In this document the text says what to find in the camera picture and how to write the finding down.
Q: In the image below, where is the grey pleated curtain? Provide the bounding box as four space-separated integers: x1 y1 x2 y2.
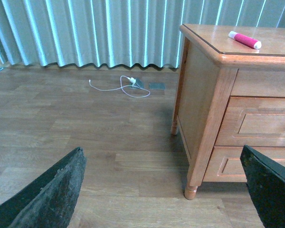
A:
0 0 285 68

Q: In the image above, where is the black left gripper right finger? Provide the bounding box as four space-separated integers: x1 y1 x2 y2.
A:
240 145 285 228

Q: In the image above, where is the open grey floor socket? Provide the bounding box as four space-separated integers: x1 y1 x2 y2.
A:
131 78 144 89

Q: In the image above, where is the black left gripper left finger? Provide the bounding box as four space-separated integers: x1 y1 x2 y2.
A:
0 147 86 228

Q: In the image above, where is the white plug adapter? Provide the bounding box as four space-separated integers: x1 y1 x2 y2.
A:
128 77 136 84

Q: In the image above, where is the wooden drawer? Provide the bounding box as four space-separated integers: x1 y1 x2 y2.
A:
216 97 285 147
203 146 285 182

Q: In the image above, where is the pink marker with clear cap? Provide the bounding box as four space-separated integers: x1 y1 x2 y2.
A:
228 31 262 49

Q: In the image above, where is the closed grey floor socket plate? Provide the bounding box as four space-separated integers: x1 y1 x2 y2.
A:
149 83 165 90

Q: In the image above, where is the wooden nightstand cabinet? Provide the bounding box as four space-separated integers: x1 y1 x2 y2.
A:
171 24 285 200

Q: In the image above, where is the white charging cable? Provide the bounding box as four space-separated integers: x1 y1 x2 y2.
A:
88 76 151 98

